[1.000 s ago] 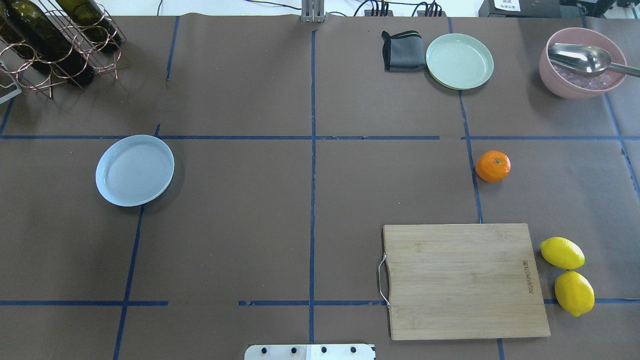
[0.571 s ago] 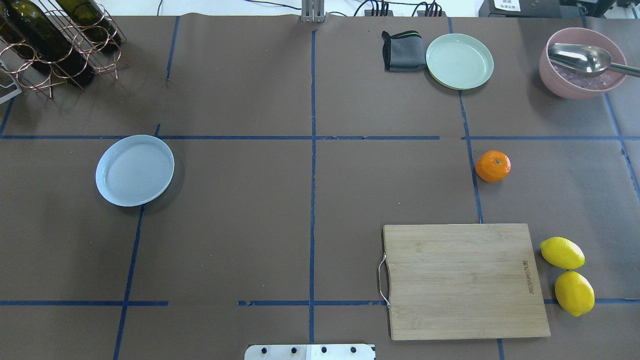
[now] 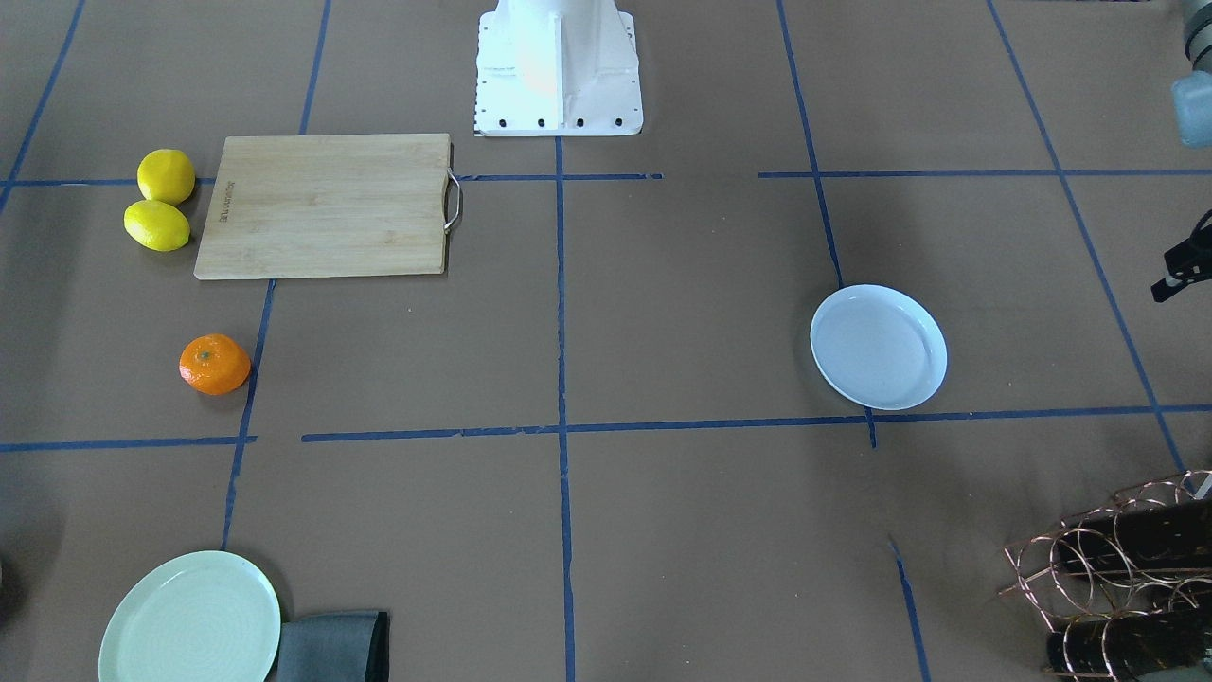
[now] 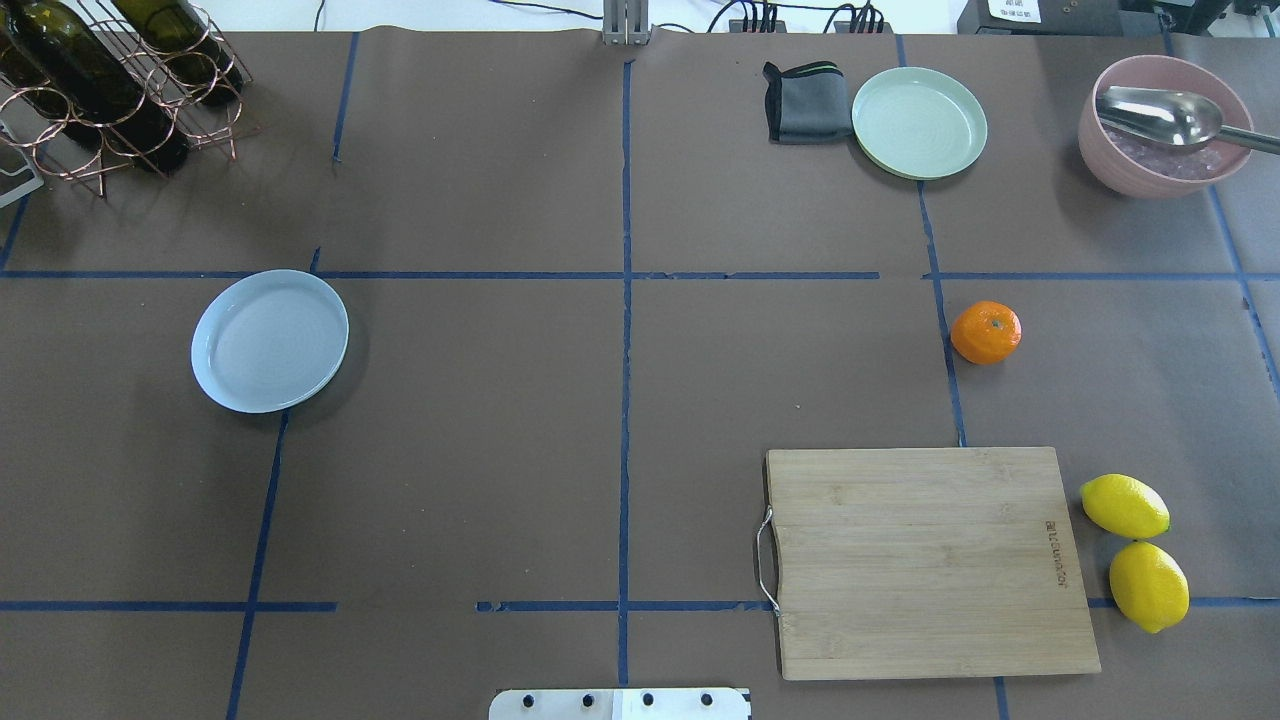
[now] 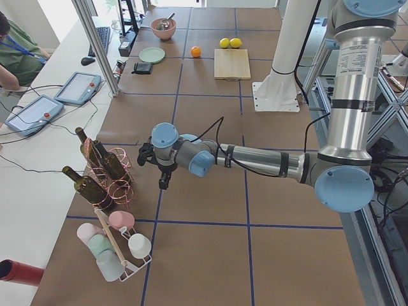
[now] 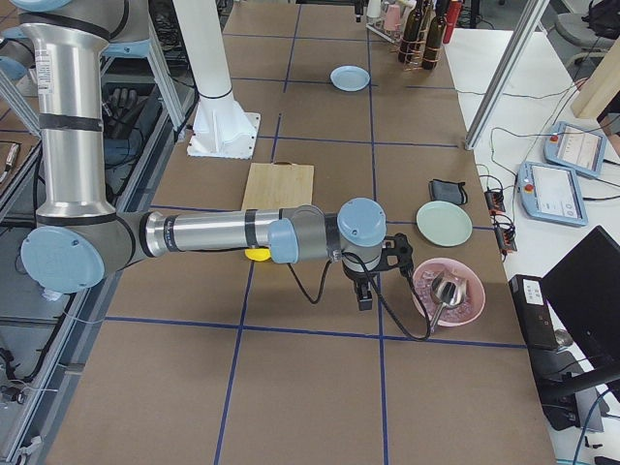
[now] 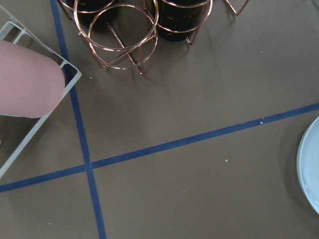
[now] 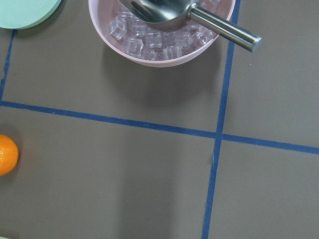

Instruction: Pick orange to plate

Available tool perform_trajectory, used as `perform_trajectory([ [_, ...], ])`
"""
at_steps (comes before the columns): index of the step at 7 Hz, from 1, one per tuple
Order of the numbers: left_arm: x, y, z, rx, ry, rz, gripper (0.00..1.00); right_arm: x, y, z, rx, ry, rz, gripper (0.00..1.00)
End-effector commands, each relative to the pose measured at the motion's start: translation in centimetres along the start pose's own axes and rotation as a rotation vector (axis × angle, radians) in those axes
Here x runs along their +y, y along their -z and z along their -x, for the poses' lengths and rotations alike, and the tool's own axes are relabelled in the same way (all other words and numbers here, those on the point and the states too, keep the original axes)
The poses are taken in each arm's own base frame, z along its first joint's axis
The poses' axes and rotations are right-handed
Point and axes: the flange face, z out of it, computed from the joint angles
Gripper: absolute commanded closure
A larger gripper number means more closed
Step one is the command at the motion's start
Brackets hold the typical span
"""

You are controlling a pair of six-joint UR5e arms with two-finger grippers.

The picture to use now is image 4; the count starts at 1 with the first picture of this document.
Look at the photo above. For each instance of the left yellow lemon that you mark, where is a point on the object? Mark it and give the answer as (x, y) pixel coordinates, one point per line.
(1125, 506)

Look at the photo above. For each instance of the light blue plate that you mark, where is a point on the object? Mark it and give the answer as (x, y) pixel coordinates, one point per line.
(269, 341)

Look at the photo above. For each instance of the metal scoop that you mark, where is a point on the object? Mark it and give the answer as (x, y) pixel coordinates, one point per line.
(1176, 118)

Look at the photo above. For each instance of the black power strip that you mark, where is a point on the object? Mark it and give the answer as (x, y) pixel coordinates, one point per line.
(764, 18)

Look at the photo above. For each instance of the light green plate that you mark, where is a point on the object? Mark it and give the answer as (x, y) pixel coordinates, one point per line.
(918, 123)

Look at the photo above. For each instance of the green wine bottle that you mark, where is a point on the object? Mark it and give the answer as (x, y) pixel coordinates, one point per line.
(35, 88)
(189, 49)
(99, 86)

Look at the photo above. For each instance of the aluminium frame post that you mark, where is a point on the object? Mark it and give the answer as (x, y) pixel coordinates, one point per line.
(626, 22)

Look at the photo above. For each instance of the orange fruit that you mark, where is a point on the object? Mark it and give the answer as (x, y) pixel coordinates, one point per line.
(986, 333)

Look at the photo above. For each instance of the middle green wine bottle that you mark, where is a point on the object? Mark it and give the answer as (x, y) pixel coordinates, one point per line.
(99, 86)

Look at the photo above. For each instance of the pink bowl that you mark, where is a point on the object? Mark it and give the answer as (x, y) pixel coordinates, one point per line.
(1148, 170)

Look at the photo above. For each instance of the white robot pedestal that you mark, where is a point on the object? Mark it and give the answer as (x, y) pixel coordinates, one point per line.
(623, 703)

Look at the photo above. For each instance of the copper wire bottle rack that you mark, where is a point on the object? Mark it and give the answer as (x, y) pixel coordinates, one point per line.
(74, 151)

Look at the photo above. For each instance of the yellow lemon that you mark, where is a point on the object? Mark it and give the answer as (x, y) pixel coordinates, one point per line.
(1148, 587)
(1125, 506)

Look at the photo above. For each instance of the right yellow lemon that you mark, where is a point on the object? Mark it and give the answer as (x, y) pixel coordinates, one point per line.
(1148, 587)

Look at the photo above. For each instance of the rear green wine bottle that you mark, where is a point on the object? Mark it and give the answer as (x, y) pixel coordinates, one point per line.
(35, 88)

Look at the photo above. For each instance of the dark grey folded cloth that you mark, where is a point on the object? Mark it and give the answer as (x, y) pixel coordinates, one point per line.
(807, 104)

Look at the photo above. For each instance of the front green wine bottle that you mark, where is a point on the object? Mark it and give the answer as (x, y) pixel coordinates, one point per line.
(189, 49)

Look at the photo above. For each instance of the wooden cutting board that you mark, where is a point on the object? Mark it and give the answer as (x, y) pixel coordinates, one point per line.
(923, 563)

